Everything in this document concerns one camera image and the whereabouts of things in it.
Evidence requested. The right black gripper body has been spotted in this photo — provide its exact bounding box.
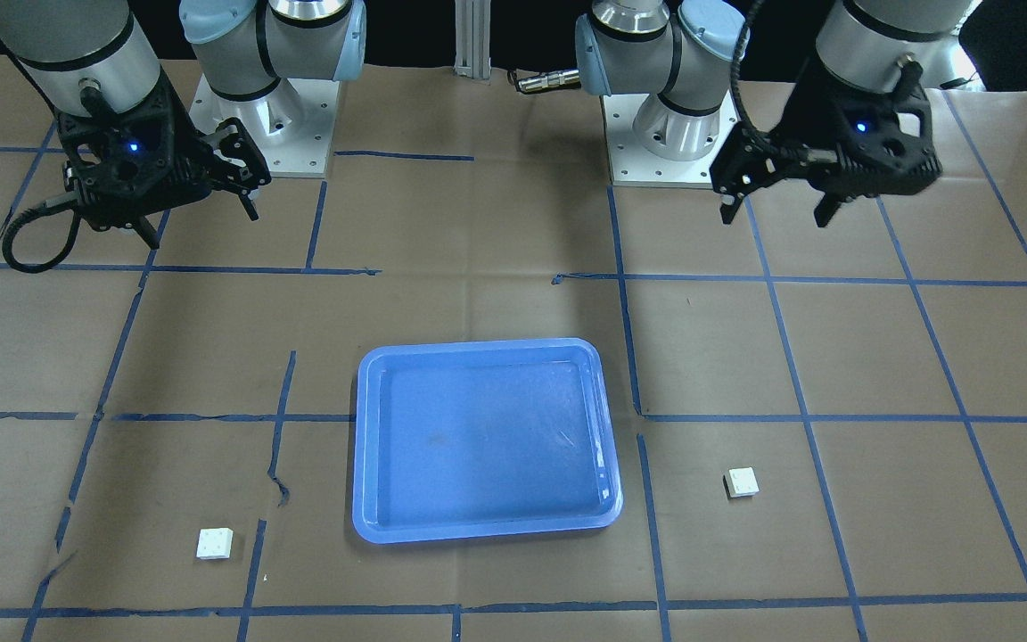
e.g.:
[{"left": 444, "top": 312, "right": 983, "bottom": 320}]
[{"left": 58, "top": 73, "right": 272, "bottom": 232}]

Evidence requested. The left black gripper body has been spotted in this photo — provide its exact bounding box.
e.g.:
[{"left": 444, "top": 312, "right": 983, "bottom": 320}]
[{"left": 710, "top": 62, "right": 944, "bottom": 201}]

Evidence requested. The white block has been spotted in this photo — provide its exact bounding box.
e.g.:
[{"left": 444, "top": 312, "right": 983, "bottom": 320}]
[
  {"left": 724, "top": 467, "right": 760, "bottom": 499},
  {"left": 194, "top": 527, "right": 234, "bottom": 561}
]

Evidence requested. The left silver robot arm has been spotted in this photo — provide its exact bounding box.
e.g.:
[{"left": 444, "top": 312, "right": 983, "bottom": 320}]
[{"left": 574, "top": 1, "right": 967, "bottom": 227}]

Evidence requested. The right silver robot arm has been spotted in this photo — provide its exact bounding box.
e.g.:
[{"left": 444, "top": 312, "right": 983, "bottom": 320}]
[{"left": 0, "top": 1, "right": 367, "bottom": 273}]

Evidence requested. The blue plastic tray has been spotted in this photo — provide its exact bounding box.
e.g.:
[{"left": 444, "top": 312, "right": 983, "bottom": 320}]
[{"left": 351, "top": 338, "right": 625, "bottom": 545}]

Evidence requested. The brown paper table cover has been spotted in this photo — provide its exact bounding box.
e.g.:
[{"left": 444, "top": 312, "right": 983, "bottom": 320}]
[{"left": 0, "top": 58, "right": 1027, "bottom": 641}]

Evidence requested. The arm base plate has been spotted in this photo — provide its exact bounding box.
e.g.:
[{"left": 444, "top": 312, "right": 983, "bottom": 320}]
[
  {"left": 600, "top": 90, "right": 737, "bottom": 190},
  {"left": 189, "top": 76, "right": 345, "bottom": 179}
]

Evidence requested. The aluminium frame post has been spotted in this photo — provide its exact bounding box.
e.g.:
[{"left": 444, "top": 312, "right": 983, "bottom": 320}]
[{"left": 453, "top": 0, "right": 492, "bottom": 84}]

